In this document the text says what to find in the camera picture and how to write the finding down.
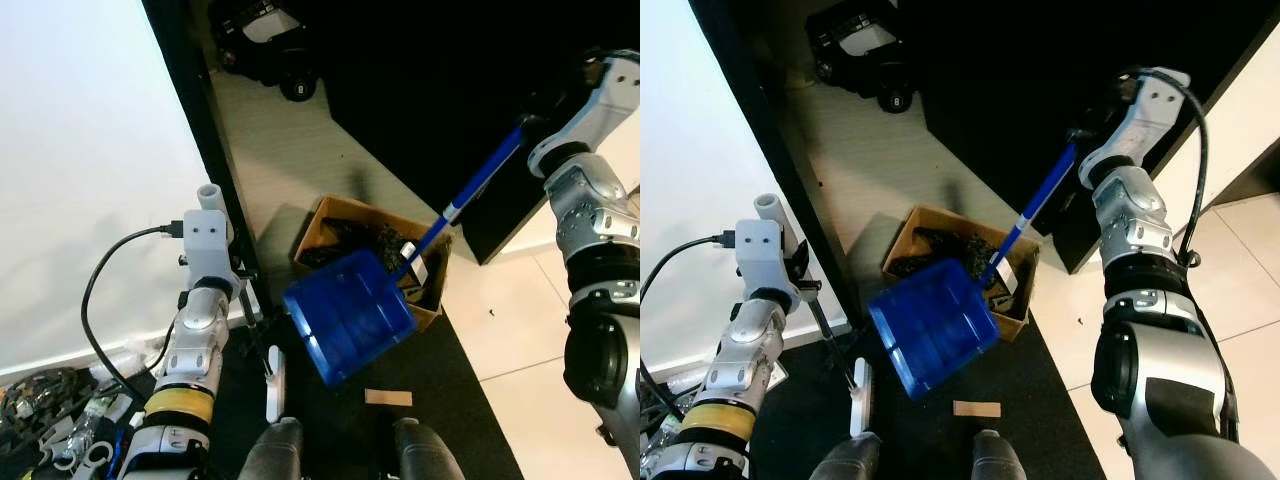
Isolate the blue plastic dustpan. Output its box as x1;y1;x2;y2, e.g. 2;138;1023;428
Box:
868;142;1081;401
282;122;529;389

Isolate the black floor mat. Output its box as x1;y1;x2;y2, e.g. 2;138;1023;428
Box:
740;325;1081;480
205;320;526;480

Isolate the black cabinet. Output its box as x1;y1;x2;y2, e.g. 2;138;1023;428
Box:
915;0;1280;276
320;0;641;266

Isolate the black debris pile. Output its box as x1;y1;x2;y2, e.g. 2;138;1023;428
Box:
320;215;446;301
890;228;1031;311

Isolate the brown cardboard box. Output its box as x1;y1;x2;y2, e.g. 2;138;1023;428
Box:
880;203;1041;343
292;193;453;334

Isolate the grey left robot leg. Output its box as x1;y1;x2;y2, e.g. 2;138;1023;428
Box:
238;417;304;480
808;431;883;480

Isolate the grey robot leg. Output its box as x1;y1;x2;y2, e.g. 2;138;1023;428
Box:
238;417;304;480
808;431;883;480
390;417;466;480
970;430;1031;480

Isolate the clear plastic bottle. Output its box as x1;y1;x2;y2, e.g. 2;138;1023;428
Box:
60;395;136;466
645;405;701;471

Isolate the black wheeled machine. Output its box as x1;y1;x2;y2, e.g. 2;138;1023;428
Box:
208;0;321;103
805;0;916;114

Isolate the dark patterned bundle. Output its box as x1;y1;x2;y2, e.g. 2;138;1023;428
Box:
0;368;96;431

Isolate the grey right robot leg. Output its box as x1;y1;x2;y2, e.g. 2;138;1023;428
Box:
390;417;466;480
970;430;1031;480

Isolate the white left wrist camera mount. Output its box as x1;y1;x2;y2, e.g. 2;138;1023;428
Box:
735;218;801;301
180;208;241;291

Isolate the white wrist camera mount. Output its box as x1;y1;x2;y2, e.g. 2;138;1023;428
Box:
527;55;641;179
1078;67;1193;186
180;208;241;291
735;218;801;301

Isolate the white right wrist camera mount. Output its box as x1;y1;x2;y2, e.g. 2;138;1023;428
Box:
527;55;641;179
1078;67;1193;186

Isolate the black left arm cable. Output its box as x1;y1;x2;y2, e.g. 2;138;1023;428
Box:
80;222;186;401
640;232;738;401

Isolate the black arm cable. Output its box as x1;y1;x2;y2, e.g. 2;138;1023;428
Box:
640;232;738;401
1125;65;1213;271
80;222;186;401

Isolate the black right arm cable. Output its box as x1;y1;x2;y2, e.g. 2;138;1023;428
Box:
1125;65;1213;271

